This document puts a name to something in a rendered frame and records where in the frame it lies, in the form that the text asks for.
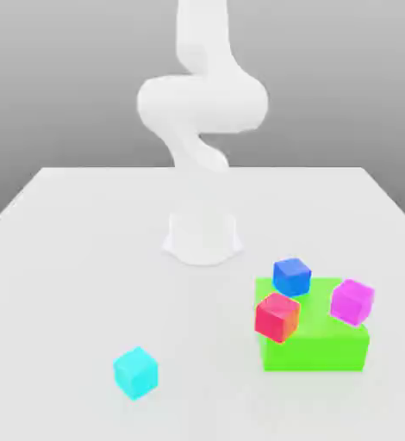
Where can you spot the large green box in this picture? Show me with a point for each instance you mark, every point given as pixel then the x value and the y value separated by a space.
pixel 319 348

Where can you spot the small red cube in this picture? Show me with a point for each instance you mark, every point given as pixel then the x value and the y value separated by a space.
pixel 275 318

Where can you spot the small cyan cube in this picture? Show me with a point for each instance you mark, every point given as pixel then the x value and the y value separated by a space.
pixel 135 373

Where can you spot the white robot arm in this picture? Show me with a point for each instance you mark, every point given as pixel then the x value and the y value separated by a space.
pixel 202 103

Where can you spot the small blue cube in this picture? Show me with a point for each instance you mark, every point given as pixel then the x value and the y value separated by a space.
pixel 291 277

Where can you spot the small magenta cube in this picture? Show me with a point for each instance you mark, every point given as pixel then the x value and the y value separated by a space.
pixel 351 303

